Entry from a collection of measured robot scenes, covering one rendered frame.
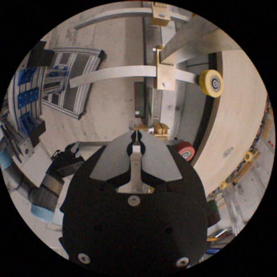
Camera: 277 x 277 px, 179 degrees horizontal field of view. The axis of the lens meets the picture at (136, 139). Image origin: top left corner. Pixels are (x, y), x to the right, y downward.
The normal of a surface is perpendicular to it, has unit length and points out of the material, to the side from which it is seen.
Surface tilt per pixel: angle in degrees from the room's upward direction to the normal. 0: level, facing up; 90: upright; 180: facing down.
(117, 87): 0
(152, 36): 0
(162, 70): 0
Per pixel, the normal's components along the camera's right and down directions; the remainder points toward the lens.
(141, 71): 0.00, 0.57
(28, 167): 1.00, -0.04
